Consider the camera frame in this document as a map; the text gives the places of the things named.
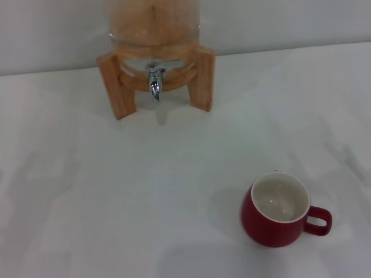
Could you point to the red cup white inside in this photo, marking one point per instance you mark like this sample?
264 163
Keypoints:
261 223

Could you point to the chrome faucet tap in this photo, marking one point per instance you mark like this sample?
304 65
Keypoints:
155 82

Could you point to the wooden dispenser stand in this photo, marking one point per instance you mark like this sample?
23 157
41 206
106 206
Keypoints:
204 81

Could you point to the glass beverage dispenser jar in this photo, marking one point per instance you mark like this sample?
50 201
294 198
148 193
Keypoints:
153 26

